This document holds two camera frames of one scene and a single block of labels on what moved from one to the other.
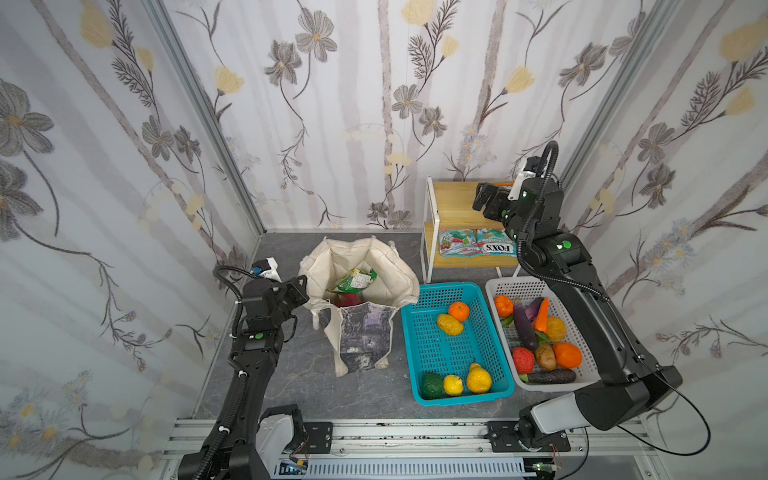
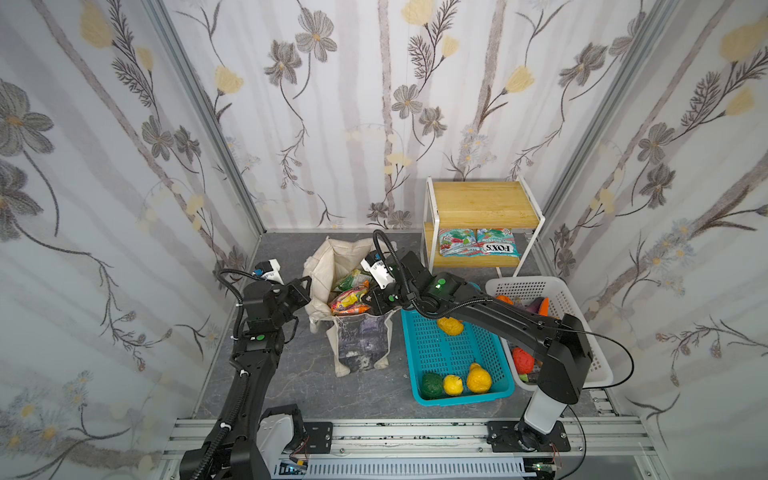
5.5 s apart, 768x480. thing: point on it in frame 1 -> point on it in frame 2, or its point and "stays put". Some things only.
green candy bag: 355,281 stays put
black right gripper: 486,199 -> 377,298
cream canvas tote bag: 359,337 stays put
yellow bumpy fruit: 449,325 stays put
